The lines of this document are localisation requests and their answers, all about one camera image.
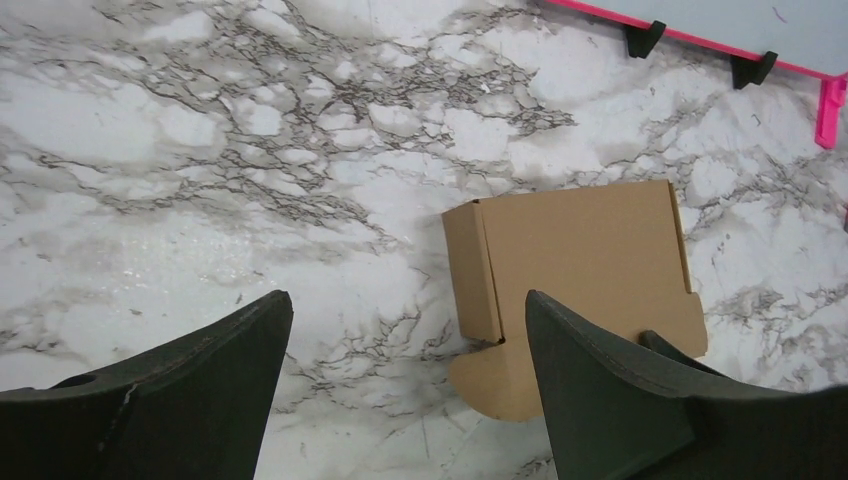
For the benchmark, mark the pink highlighter marker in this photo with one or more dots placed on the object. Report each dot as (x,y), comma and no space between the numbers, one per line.
(832,98)

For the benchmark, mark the brown cardboard box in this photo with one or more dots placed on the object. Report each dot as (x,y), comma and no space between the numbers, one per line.
(614,254)

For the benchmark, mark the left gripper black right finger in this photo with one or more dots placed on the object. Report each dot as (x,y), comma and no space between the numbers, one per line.
(616,409)

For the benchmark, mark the pink framed whiteboard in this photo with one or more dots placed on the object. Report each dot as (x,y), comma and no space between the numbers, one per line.
(806,36)

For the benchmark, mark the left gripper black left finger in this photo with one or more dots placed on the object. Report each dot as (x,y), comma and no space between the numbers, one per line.
(193,408)

